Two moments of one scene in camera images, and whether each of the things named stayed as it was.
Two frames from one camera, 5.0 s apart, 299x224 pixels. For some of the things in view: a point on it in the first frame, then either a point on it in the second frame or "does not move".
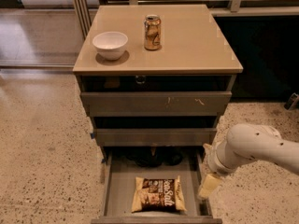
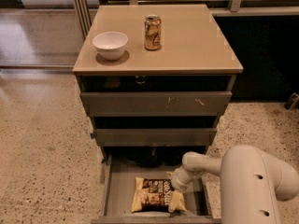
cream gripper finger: x=208 y=148 to x=169 y=175
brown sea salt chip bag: x=158 y=196 does not move
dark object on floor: x=291 y=101 does not move
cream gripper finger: x=209 y=186 to x=177 y=201
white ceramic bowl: x=110 y=46 does not move
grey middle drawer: x=155 y=136 does not move
